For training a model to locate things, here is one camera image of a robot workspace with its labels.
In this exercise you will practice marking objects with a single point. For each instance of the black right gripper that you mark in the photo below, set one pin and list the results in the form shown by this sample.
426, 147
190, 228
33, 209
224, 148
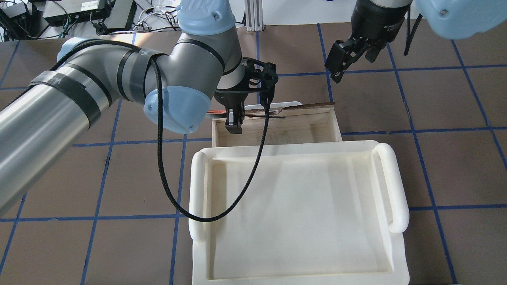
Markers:
376, 19

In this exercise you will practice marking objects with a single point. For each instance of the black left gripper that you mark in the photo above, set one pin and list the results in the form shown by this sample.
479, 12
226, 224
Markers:
231, 99

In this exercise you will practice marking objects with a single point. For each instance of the grey orange scissors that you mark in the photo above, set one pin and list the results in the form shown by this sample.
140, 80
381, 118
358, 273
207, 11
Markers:
218, 114

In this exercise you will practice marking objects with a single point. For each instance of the wooden drawer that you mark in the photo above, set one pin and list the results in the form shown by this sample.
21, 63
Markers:
304, 124

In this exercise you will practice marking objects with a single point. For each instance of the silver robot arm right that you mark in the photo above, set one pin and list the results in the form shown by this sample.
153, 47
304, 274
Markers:
453, 19

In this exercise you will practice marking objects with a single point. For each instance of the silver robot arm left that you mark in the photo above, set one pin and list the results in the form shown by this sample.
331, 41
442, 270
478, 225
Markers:
60, 104

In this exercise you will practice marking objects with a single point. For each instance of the white plastic tray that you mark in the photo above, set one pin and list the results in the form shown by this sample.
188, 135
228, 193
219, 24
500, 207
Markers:
330, 213

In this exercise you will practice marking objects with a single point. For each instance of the black power adapter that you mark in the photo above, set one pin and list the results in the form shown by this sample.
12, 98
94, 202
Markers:
121, 16

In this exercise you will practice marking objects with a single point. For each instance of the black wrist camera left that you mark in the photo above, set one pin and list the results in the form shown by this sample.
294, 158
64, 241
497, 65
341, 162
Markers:
260, 77

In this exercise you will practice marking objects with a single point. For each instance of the aluminium frame post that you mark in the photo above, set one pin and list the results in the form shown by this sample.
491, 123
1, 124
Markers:
254, 15

